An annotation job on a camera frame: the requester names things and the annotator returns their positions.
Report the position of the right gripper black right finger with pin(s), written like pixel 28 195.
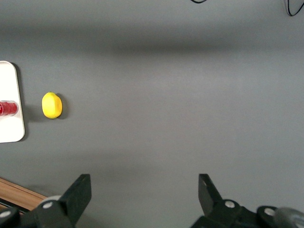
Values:
pixel 213 209

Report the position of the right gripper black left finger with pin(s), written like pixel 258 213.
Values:
pixel 76 197

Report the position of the beige rectangular tray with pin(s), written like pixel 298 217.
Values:
pixel 9 80

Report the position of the yellow lemon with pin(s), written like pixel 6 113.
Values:
pixel 51 105

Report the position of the small red bottle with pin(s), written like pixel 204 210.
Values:
pixel 8 108

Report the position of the grey table cover mat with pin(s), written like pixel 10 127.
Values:
pixel 152 95

